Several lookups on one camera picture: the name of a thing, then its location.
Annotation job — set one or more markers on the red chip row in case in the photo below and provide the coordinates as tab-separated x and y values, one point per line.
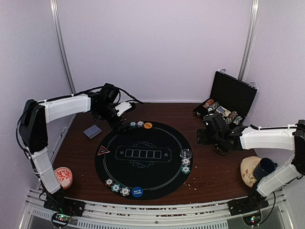
208	103

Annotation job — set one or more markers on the clear round dealer button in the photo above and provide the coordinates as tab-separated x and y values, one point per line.
186	153

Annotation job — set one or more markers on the dark blue mug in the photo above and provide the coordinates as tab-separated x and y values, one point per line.
265	167

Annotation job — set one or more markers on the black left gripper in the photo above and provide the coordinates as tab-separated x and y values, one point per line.
114	124

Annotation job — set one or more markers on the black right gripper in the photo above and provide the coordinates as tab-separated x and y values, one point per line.
205	140

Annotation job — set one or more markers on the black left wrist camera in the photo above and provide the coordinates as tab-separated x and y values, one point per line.
108	93

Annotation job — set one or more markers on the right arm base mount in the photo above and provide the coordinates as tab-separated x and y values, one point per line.
250	207

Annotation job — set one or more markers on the card deck in case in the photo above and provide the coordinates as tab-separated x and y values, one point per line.
223	111

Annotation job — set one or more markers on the blue white chip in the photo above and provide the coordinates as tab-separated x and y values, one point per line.
125	191
186	162
140	123

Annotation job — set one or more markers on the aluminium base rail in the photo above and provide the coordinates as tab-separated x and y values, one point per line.
190	207

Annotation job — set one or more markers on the blue patterned card deck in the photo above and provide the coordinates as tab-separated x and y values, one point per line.
92	131

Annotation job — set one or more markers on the red white patterned cup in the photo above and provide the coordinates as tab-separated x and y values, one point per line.
64	176

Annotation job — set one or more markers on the brown chip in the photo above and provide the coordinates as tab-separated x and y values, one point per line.
109	182

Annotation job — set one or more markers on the red triangular all-in marker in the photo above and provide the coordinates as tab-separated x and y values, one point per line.
102	150

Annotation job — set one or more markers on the blue small blind button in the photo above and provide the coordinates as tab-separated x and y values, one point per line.
137	192

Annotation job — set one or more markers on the aluminium frame post left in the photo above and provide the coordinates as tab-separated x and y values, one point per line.
60	40

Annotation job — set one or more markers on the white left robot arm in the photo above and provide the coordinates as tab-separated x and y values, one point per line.
33	127

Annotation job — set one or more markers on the black poker chip case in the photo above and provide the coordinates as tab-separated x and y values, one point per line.
230	93

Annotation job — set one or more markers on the round black poker mat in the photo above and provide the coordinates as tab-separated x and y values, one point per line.
146	158

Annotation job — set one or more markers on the aluminium frame post right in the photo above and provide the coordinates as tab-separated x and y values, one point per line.
251	34

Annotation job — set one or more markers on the green chip row in case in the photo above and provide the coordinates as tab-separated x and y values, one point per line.
213	107

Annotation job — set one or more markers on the round wooden coaster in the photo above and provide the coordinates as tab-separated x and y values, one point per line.
247	167

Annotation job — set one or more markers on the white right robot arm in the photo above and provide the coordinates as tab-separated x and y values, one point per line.
290	137

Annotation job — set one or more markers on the right chip rows in case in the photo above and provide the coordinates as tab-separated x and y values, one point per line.
234	118

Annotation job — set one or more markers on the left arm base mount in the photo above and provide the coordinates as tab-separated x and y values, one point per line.
64	208

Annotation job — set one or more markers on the yellow big blind button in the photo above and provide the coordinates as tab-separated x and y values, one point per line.
147	125

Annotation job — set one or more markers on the aluminium frame post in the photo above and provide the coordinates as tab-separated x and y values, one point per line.
60	40
251	34

